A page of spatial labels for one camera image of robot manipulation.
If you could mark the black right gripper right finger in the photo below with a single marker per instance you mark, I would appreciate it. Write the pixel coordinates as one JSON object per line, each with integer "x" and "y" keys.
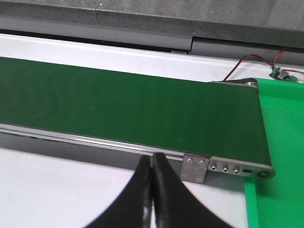
{"x": 174, "y": 205}

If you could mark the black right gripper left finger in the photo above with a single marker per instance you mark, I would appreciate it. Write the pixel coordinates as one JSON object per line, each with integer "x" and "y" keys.
{"x": 133, "y": 207}

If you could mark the green conveyor belt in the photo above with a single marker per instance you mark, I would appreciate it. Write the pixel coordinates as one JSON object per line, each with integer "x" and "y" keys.
{"x": 99, "y": 103}

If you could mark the green plastic tray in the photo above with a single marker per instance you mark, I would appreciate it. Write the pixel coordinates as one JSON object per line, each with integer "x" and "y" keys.
{"x": 279, "y": 202}

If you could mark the small green circuit board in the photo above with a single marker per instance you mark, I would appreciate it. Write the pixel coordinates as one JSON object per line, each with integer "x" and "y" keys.
{"x": 284, "y": 75}

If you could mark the grey stone countertop ledge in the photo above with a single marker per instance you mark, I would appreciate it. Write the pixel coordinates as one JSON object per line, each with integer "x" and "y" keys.
{"x": 270, "y": 22}

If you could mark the steel mounting bracket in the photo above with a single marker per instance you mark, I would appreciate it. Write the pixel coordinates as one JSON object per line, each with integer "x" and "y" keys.
{"x": 194, "y": 168}

